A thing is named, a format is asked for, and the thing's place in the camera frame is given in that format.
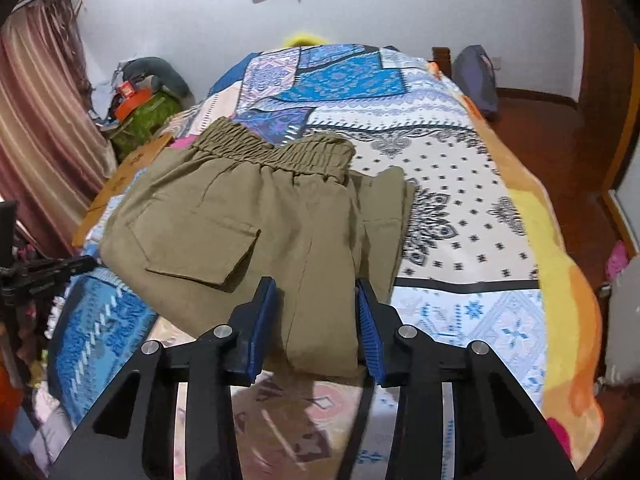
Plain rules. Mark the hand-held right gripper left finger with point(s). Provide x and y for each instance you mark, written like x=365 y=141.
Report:
x=257 y=342

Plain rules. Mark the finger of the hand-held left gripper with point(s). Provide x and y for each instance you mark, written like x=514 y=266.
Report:
x=55 y=270

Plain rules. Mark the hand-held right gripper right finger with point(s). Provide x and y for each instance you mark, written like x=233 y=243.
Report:
x=372 y=347

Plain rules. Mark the olive green pants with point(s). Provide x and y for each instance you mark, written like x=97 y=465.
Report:
x=225 y=210

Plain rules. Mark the wooden lap desk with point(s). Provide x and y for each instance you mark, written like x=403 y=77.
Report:
x=107 y=195

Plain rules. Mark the pile of small clutter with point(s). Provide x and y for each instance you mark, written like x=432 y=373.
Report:
x=30 y=375

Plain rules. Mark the striped brown curtain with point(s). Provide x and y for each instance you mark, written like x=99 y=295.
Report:
x=45 y=125

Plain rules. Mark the blue patchwork blanket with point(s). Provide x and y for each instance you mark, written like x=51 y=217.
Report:
x=450 y=210

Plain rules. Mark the pile of white clothes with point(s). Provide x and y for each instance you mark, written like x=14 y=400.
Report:
x=107 y=95

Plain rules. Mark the green patterned cloth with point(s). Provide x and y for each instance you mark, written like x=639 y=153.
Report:
x=150 y=120

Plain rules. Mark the pink cloth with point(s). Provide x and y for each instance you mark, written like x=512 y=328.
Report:
x=181 y=141

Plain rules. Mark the orange box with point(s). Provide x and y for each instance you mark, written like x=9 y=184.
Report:
x=131 y=106

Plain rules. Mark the red box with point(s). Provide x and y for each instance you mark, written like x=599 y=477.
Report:
x=127 y=89

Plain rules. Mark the orange yellow fleece blanket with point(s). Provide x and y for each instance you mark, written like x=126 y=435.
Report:
x=565 y=285

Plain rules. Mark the grey backpack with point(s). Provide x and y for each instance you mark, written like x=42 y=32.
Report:
x=477 y=80

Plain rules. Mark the wooden bedpost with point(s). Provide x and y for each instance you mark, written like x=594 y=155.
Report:
x=442 y=62

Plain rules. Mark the yellow curved object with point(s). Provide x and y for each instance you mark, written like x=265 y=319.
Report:
x=302 y=40

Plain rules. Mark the brown wooden door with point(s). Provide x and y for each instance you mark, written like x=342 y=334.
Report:
x=605 y=60

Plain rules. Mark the white wall socket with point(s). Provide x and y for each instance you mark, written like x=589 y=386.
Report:
x=498 y=64

